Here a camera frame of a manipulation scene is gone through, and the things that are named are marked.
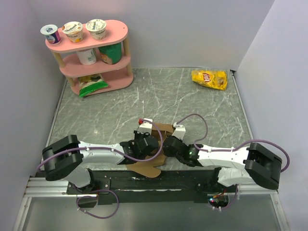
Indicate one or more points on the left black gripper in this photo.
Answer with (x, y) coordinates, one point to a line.
(136, 134)

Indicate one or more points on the brown cardboard box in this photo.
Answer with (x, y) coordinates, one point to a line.
(149, 168)

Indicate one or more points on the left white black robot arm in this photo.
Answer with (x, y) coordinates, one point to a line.
(63, 159)

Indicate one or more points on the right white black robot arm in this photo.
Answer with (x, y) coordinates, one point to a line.
(252, 164)

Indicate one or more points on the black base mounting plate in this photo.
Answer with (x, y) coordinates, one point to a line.
(169, 186)

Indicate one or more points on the green white snack bag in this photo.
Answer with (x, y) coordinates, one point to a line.
(90, 83)

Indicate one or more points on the green can on middle shelf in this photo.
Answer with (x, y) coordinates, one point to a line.
(111, 54)

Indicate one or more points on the pink three-tier shelf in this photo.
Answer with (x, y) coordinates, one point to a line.
(117, 76)

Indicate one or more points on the yellow Lays chips bag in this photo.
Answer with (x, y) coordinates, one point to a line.
(211, 79)

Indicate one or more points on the electronics board with LEDs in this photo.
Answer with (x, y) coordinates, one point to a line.
(219, 201)

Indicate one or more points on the white cup on middle shelf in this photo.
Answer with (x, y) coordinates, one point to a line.
(87, 57)

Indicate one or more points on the white Chobani yogurt cup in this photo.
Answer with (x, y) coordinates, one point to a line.
(96, 28)

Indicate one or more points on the peach Chobani yogurt cup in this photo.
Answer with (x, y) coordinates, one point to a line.
(74, 31)

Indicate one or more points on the blue white yogurt cup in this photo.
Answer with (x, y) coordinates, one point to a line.
(51, 33)

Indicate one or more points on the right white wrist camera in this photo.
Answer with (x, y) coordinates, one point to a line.
(179, 131)

